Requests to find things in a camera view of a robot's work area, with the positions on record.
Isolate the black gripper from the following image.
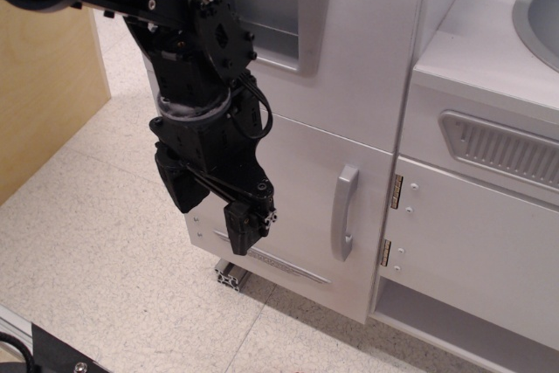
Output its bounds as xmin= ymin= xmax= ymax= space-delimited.
xmin=149 ymin=87 xmax=276 ymax=256

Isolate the white low fridge door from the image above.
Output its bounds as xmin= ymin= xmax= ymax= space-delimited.
xmin=185 ymin=116 xmax=392 ymax=322

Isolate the silver fridge door handle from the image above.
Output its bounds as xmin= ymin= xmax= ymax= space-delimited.
xmin=330 ymin=165 xmax=359 ymax=262

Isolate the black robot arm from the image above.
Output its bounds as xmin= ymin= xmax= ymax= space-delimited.
xmin=5 ymin=0 xmax=276 ymax=255

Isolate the white toy fridge cabinet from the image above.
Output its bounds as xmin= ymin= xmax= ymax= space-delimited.
xmin=143 ymin=0 xmax=431 ymax=326

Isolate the aluminium extrusion bar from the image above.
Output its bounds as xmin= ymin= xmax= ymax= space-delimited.
xmin=214 ymin=259 xmax=251 ymax=292

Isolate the lower brass hinge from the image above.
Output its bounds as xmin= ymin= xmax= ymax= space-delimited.
xmin=380 ymin=239 xmax=391 ymax=266

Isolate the brass hinge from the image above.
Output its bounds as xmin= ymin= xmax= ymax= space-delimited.
xmin=390 ymin=174 xmax=404 ymax=210
xmin=380 ymin=239 xmax=391 ymax=266

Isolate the upper brass hinge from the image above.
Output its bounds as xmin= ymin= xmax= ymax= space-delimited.
xmin=390 ymin=174 xmax=404 ymax=210

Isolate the light plywood panel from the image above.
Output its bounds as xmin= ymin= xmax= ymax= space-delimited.
xmin=1 ymin=2 xmax=111 ymax=202

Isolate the grey ice dispenser recess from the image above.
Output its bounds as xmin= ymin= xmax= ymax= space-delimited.
xmin=226 ymin=0 xmax=336 ymax=79

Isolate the white toy kitchen counter unit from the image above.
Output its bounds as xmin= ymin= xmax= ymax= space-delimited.
xmin=372 ymin=0 xmax=558 ymax=372

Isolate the white oven cabinet door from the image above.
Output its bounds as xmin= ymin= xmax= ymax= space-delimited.
xmin=379 ymin=158 xmax=558 ymax=349

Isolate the grey vent panel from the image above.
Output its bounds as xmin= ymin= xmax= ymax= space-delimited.
xmin=438 ymin=110 xmax=558 ymax=190

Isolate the grey toy sink basin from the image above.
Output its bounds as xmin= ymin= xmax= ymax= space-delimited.
xmin=512 ymin=0 xmax=558 ymax=72

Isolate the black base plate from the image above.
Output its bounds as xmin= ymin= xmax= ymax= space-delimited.
xmin=31 ymin=324 xmax=108 ymax=373

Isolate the aluminium frame rail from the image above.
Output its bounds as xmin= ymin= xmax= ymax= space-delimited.
xmin=0 ymin=304 xmax=33 ymax=351

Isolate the black cable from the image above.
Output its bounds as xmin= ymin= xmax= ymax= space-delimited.
xmin=0 ymin=331 xmax=38 ymax=373

